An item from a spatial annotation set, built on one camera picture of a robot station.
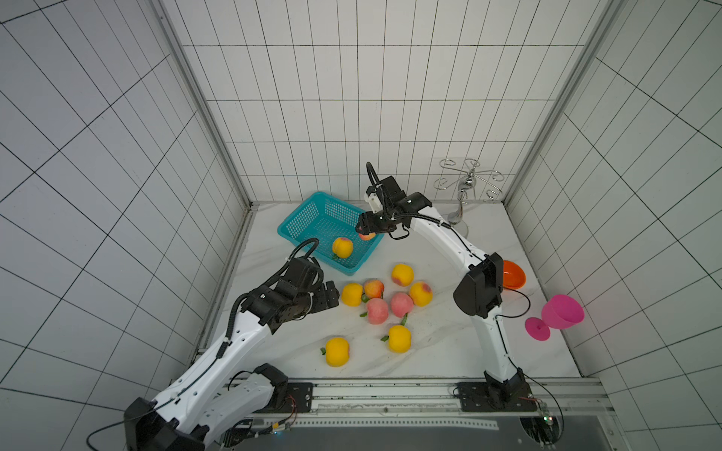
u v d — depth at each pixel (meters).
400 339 0.78
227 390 0.44
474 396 0.72
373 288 0.88
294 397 0.72
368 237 0.83
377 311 0.83
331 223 1.14
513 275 0.96
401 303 0.84
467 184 0.88
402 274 0.92
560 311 0.74
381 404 0.73
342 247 0.98
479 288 0.54
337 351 0.76
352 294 0.87
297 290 0.55
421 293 0.86
